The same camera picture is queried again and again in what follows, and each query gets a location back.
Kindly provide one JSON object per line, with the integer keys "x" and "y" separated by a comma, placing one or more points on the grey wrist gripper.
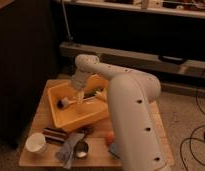
{"x": 79, "y": 81}

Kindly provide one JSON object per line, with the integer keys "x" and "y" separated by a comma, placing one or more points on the white dish brush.
{"x": 65, "y": 102}

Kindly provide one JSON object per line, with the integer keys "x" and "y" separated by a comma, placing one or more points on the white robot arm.
{"x": 130, "y": 93}

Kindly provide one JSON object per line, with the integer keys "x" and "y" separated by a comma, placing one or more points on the yellow plastic bin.
{"x": 74, "y": 116}

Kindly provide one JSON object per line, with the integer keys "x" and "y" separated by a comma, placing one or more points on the dark striped block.
{"x": 53, "y": 135}

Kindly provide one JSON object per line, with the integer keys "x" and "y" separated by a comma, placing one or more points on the orange ball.
{"x": 109, "y": 138}

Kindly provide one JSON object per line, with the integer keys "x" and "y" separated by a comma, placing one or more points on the metal measuring cup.
{"x": 81, "y": 149}

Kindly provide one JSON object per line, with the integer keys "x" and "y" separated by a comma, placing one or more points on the grey cloth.
{"x": 65, "y": 153}

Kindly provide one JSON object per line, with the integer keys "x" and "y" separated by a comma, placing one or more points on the blue sponge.
{"x": 113, "y": 150}

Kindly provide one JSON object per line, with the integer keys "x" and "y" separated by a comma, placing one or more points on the white paper cup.
{"x": 36, "y": 143}

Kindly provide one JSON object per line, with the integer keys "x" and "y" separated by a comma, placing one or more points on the dark cabinet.
{"x": 27, "y": 59}

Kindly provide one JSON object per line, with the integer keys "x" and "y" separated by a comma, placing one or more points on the grey shelf rail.
{"x": 134, "y": 59}

